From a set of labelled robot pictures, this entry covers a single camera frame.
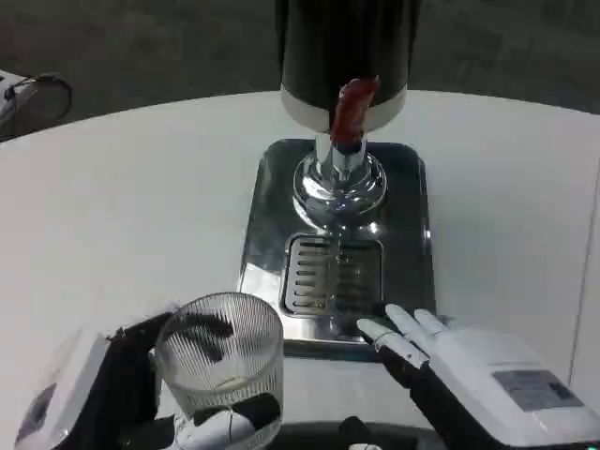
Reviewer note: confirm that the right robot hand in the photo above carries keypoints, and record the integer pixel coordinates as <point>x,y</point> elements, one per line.
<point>469,375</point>

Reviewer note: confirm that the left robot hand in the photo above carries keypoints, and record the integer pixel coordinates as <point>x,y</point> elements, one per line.
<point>117,375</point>

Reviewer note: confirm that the clear ribbed glass cup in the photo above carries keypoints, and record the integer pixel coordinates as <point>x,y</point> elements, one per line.
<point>244,356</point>

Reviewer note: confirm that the black robot torso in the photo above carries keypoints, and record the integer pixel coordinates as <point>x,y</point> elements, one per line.
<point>328,436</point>

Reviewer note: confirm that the steel drip tray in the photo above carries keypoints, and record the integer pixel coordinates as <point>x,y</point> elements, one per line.
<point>403,211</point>

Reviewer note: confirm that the slotted steel drip grid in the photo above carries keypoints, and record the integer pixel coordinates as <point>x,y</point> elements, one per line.
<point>304,272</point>

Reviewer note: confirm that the white device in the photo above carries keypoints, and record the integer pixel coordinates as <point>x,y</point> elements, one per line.
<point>7,112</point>

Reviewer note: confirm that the red tap lever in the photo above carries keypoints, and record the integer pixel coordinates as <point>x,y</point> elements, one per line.
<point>351,108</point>

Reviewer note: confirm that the black drink dispenser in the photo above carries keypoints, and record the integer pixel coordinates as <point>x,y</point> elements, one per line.
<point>328,47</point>

